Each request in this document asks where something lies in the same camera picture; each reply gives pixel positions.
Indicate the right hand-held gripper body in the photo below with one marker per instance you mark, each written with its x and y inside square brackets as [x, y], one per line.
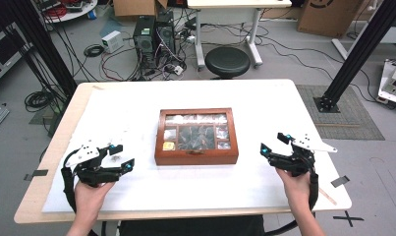
[298, 162]

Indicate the white power adapter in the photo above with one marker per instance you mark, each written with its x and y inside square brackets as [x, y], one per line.
[178, 70]

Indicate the white bench frame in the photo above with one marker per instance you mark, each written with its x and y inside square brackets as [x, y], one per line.
[395, 36]

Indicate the person's right hand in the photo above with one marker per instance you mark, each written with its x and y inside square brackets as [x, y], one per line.
[297, 190]

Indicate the small white box device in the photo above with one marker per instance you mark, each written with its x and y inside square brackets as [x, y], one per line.
[112, 41]

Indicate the large cardboard box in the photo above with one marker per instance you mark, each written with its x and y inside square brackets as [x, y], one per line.
[329, 18]

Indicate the grey metal rack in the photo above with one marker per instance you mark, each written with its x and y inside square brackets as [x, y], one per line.
[4, 55]

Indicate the wooden box with glass lid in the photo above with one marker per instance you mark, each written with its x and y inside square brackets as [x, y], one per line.
[196, 157]

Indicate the black computer tower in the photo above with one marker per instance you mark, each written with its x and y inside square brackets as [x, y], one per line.
[144, 42]

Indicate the white desk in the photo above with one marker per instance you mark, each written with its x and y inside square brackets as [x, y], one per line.
[238, 4]

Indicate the grey floor mat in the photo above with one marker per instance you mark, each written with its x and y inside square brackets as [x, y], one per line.
[356, 121]

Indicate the small cardboard box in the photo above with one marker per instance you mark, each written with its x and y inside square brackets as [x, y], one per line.
[136, 7]

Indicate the person's dark clothing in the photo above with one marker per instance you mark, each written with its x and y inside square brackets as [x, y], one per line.
[192, 227]

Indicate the light wooden table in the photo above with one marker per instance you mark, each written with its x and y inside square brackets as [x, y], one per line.
[38, 200]

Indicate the person's left hand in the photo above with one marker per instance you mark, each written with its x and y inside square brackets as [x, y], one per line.
[89, 198]

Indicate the black round stool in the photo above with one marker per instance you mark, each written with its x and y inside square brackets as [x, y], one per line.
[227, 61]

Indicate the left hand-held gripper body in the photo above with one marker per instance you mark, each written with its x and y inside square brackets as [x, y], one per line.
[90, 173]

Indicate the black tape strip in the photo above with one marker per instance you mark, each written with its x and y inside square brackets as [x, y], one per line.
[340, 181]

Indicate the round white table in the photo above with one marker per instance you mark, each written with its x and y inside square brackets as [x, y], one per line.
[84, 11]

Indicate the white machine with panels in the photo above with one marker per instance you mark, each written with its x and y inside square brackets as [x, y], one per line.
[393, 83]

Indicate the white table cover sheet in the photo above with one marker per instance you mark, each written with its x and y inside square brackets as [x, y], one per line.
[192, 190]

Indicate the black metal stand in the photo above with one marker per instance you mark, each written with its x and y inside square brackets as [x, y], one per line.
[359, 49]
[38, 42]

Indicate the grey computer tower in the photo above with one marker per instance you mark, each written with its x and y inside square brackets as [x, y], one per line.
[166, 32]

